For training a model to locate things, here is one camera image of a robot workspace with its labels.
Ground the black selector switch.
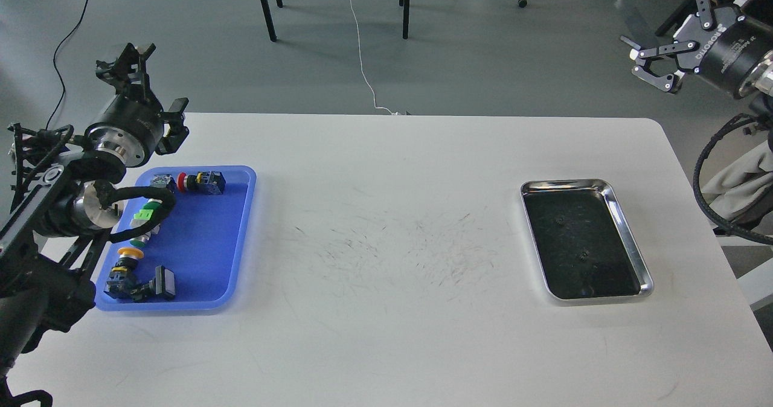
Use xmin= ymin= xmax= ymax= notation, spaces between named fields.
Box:
xmin=149 ymin=173 xmax=178 ymax=193

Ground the green push button switch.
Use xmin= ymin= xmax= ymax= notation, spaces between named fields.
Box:
xmin=129 ymin=199 xmax=162 ymax=248

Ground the blue plastic tray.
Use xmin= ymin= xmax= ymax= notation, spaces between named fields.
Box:
xmin=95 ymin=165 xmax=258 ymax=312

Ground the yellow push button switch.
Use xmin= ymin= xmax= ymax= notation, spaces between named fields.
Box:
xmin=104 ymin=246 xmax=144 ymax=300

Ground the black floor cable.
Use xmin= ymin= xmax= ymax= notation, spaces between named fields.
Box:
xmin=45 ymin=0 xmax=149 ymax=131

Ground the black square push button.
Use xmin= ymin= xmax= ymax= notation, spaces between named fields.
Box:
xmin=129 ymin=266 xmax=176 ymax=303

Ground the black table leg left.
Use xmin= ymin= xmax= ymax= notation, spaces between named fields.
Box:
xmin=254 ymin=0 xmax=284 ymax=42

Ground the black gripper screen left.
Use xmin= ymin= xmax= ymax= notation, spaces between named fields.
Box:
xmin=85 ymin=43 xmax=190 ymax=168

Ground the red emergency stop button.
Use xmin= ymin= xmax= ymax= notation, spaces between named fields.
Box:
xmin=176 ymin=171 xmax=226 ymax=195

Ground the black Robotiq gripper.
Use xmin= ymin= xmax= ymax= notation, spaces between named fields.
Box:
xmin=620 ymin=0 xmax=773 ymax=100

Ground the silver metal tray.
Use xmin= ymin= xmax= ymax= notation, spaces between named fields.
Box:
xmin=519 ymin=178 xmax=654 ymax=306

